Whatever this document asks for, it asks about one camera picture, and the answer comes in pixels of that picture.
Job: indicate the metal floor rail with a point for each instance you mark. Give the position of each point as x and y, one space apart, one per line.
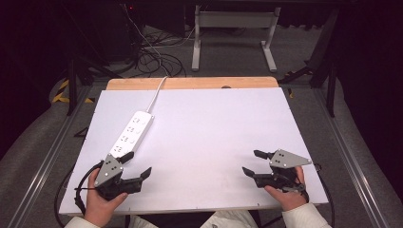
351 164
47 164

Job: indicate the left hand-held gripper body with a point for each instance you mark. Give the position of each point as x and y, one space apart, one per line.
108 169

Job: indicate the white power strip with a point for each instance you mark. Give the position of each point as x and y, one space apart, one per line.
133 135

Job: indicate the white metal table frame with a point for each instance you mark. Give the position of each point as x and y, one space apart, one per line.
234 19

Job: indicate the person's legs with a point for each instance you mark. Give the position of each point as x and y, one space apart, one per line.
221 221

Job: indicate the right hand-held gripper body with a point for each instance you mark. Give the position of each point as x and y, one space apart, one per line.
283 160

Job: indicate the black metal stand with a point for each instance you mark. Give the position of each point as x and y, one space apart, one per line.
72 85
331 85

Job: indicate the person's right hand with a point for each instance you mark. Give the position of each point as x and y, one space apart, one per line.
290 199

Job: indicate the person's left hand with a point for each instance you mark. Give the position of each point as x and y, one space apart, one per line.
99 209

